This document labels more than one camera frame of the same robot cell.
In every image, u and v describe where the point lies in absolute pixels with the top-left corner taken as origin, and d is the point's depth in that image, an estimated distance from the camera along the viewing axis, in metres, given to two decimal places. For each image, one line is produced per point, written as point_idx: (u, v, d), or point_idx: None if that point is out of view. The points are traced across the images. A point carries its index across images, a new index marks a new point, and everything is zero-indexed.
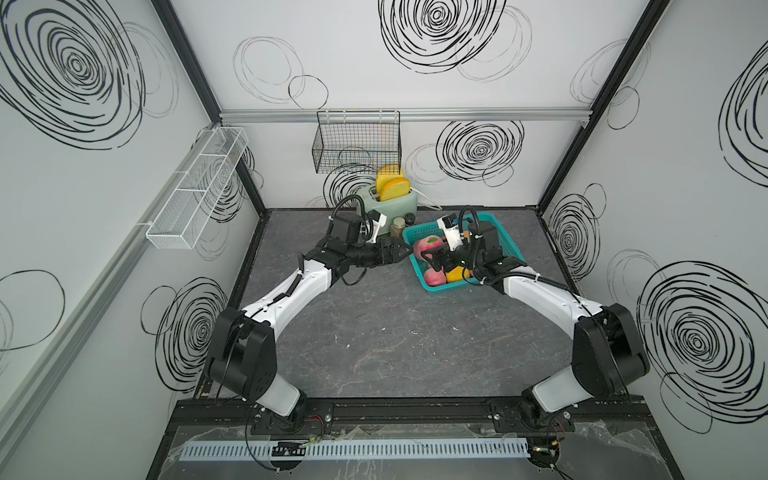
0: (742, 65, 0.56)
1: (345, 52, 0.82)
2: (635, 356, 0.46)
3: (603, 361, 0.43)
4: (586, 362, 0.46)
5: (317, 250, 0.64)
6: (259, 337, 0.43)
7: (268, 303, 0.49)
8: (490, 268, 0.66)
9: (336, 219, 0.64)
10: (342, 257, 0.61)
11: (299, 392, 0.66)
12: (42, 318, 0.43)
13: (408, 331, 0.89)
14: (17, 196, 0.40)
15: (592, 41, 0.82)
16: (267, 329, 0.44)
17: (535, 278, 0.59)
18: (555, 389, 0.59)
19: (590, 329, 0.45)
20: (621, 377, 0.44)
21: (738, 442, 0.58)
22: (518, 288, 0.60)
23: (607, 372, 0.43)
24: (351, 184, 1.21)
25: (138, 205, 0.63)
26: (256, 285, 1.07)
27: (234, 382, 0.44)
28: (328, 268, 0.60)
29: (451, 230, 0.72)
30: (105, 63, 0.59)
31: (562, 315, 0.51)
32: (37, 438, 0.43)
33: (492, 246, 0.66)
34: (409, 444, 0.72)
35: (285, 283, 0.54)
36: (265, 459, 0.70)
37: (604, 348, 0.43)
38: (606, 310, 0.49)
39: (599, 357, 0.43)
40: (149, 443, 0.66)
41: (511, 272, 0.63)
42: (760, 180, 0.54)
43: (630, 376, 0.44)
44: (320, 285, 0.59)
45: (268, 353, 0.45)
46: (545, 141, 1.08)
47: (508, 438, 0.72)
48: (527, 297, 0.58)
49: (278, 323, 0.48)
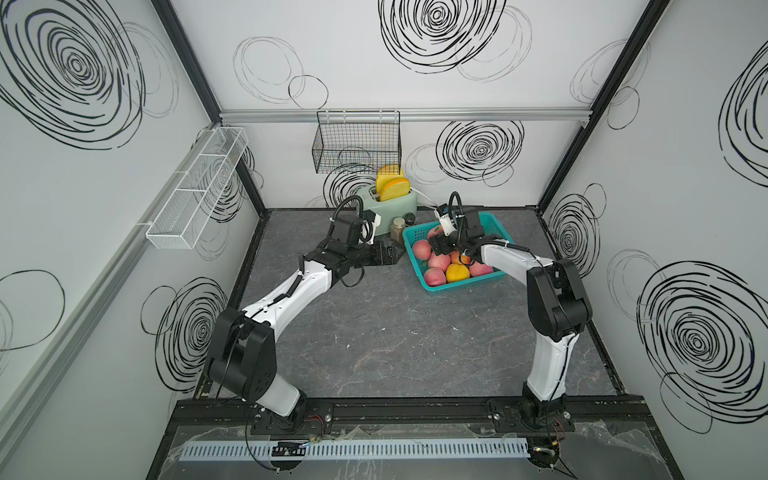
0: (743, 65, 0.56)
1: (345, 51, 0.82)
2: (579, 301, 0.53)
3: (548, 302, 0.52)
4: (535, 307, 0.56)
5: (316, 251, 0.64)
6: (258, 337, 0.43)
7: (269, 303, 0.49)
8: (471, 240, 0.79)
9: (336, 221, 0.65)
10: (342, 258, 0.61)
11: (299, 392, 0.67)
12: (42, 318, 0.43)
13: (408, 331, 0.89)
14: (18, 197, 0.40)
15: (592, 41, 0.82)
16: (268, 330, 0.44)
17: (504, 244, 0.70)
18: (541, 365, 0.62)
19: (538, 274, 0.55)
20: (565, 320, 0.52)
21: (739, 442, 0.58)
22: (491, 255, 0.70)
23: (550, 314, 0.52)
24: (351, 183, 1.19)
25: (138, 205, 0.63)
26: (256, 285, 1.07)
27: (231, 382, 0.44)
28: (328, 269, 0.60)
29: (444, 218, 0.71)
30: (105, 63, 0.59)
31: (523, 271, 0.60)
32: (38, 438, 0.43)
33: (474, 225, 0.78)
34: (409, 444, 0.72)
35: (285, 284, 0.54)
36: (265, 459, 0.70)
37: (549, 291, 0.53)
38: (556, 263, 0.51)
39: (544, 300, 0.52)
40: (149, 442, 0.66)
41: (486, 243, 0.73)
42: (760, 180, 0.54)
43: (578, 321, 0.53)
44: (319, 286, 0.58)
45: (268, 353, 0.45)
46: (545, 141, 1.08)
47: (508, 438, 0.72)
48: (499, 263, 0.68)
49: (277, 325, 0.48)
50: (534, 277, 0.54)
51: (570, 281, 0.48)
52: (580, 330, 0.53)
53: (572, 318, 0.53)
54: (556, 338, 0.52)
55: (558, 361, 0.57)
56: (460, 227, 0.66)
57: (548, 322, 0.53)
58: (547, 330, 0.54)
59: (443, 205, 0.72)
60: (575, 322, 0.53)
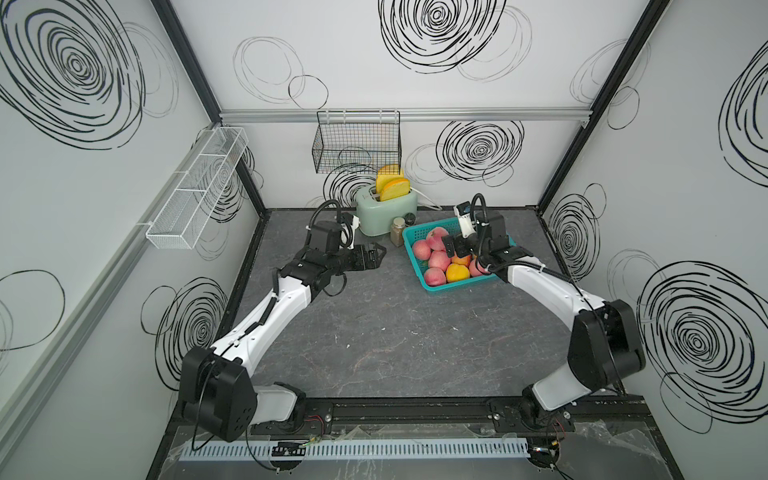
0: (743, 65, 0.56)
1: (345, 51, 0.82)
2: (632, 352, 0.47)
3: (600, 354, 0.44)
4: (581, 354, 0.47)
5: (293, 263, 0.59)
6: (231, 377, 0.40)
7: (239, 336, 0.45)
8: (498, 257, 0.65)
9: (314, 229, 0.60)
10: (320, 268, 0.59)
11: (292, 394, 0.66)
12: (42, 318, 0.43)
13: (408, 331, 0.89)
14: (17, 197, 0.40)
15: (592, 42, 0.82)
16: (240, 368, 0.41)
17: (540, 268, 0.59)
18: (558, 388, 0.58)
19: (590, 322, 0.45)
20: (616, 373, 0.45)
21: (739, 442, 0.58)
22: (519, 276, 0.61)
23: (601, 367, 0.44)
24: (351, 183, 1.19)
25: (138, 206, 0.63)
26: (256, 285, 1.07)
27: (208, 423, 0.41)
28: (305, 283, 0.55)
29: (464, 218, 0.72)
30: (104, 63, 0.59)
31: (562, 304, 0.51)
32: (39, 438, 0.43)
33: (499, 235, 0.67)
34: (409, 444, 0.72)
35: (258, 310, 0.49)
36: (265, 459, 0.70)
37: (602, 342, 0.44)
38: (607, 305, 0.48)
39: (597, 352, 0.44)
40: (149, 444, 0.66)
41: (516, 262, 0.62)
42: (761, 180, 0.54)
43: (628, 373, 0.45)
44: (298, 303, 0.55)
45: (243, 390, 0.42)
46: (545, 141, 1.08)
47: (508, 438, 0.72)
48: (534, 289, 0.58)
49: (251, 359, 0.44)
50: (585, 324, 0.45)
51: (625, 328, 0.47)
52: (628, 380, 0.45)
53: (623, 370, 0.45)
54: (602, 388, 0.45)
55: (578, 393, 0.53)
56: (483, 235, 0.70)
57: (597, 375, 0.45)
58: (594, 382, 0.46)
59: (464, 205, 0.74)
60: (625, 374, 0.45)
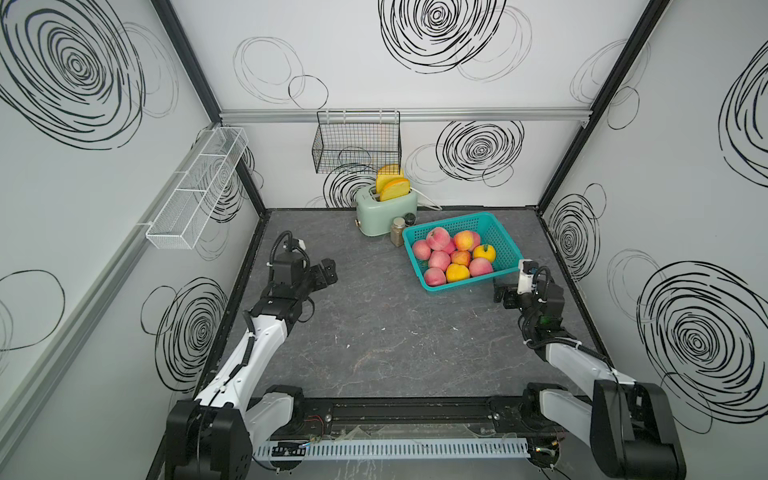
0: (743, 65, 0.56)
1: (344, 50, 0.82)
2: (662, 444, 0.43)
3: (619, 428, 0.42)
4: (602, 436, 0.44)
5: (263, 301, 0.60)
6: (225, 422, 0.39)
7: (224, 381, 0.44)
8: (539, 335, 0.67)
9: (275, 265, 0.61)
10: (291, 301, 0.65)
11: (291, 399, 0.65)
12: (42, 318, 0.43)
13: (408, 331, 0.89)
14: (17, 197, 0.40)
15: (592, 41, 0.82)
16: (233, 412, 0.40)
17: (575, 345, 0.62)
18: (564, 409, 0.58)
19: (609, 389, 0.46)
20: (637, 464, 0.40)
21: (738, 442, 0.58)
22: (554, 352, 0.61)
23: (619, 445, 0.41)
24: (351, 184, 1.21)
25: (138, 205, 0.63)
26: (256, 285, 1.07)
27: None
28: (280, 318, 0.56)
29: (525, 275, 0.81)
30: (105, 63, 0.59)
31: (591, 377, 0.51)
32: (39, 439, 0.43)
33: (553, 315, 0.65)
34: (409, 444, 0.72)
35: (238, 353, 0.49)
36: (265, 459, 0.70)
37: (622, 416, 0.42)
38: (638, 385, 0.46)
39: (614, 425, 0.42)
40: (149, 446, 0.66)
41: (555, 341, 0.63)
42: (761, 180, 0.54)
43: (658, 473, 0.40)
44: (276, 339, 0.55)
45: (239, 434, 0.41)
46: (545, 141, 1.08)
47: (508, 438, 0.72)
48: (569, 363, 0.57)
49: (240, 400, 0.43)
50: (606, 392, 0.45)
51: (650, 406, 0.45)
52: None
53: (648, 466, 0.40)
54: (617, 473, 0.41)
55: (580, 436, 0.52)
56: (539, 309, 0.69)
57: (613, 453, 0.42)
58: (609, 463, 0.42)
59: (531, 266, 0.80)
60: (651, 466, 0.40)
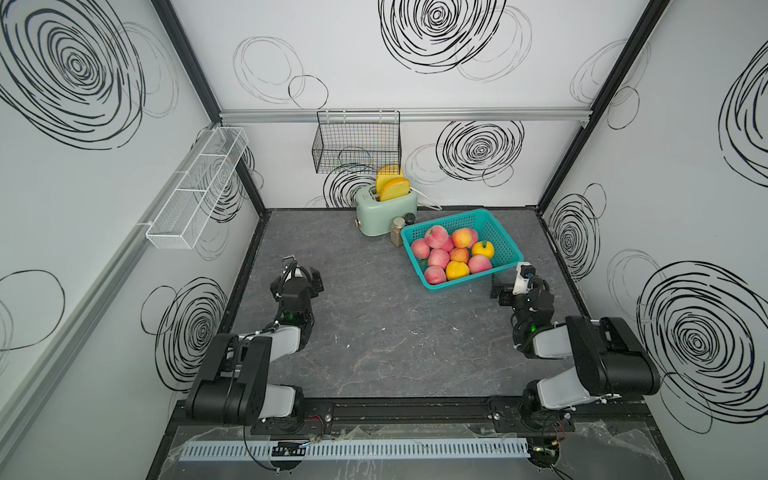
0: (743, 65, 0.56)
1: (344, 51, 0.82)
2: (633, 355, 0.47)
3: (596, 344, 0.48)
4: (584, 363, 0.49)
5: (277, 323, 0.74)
6: (261, 342, 0.48)
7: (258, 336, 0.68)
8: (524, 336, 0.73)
9: (283, 296, 0.68)
10: (303, 325, 0.71)
11: (294, 389, 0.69)
12: (42, 318, 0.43)
13: (408, 331, 0.89)
14: (18, 197, 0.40)
15: (592, 41, 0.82)
16: (265, 339, 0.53)
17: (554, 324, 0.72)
18: (560, 386, 0.59)
19: (579, 318, 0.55)
20: (618, 378, 0.44)
21: (738, 442, 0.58)
22: (541, 343, 0.67)
23: (600, 367, 0.45)
24: (351, 183, 1.19)
25: (138, 205, 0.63)
26: (256, 285, 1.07)
27: (219, 412, 0.42)
28: (295, 334, 0.66)
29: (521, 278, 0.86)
30: (105, 63, 0.59)
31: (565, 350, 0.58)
32: (37, 440, 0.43)
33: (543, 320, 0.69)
34: (409, 444, 0.72)
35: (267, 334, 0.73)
36: (265, 459, 0.70)
37: (596, 336, 0.50)
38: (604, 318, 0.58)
39: (592, 343, 0.49)
40: (149, 445, 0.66)
41: (538, 337, 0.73)
42: (760, 180, 0.54)
43: (635, 376, 0.44)
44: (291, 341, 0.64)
45: (264, 362, 0.47)
46: (545, 141, 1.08)
47: (508, 438, 0.72)
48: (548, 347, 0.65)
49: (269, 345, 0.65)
50: (577, 324, 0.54)
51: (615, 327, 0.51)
52: (637, 389, 0.44)
53: (625, 372, 0.45)
54: (605, 390, 0.44)
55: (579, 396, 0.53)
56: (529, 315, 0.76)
57: (596, 368, 0.46)
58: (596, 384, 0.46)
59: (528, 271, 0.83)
60: (630, 372, 0.45)
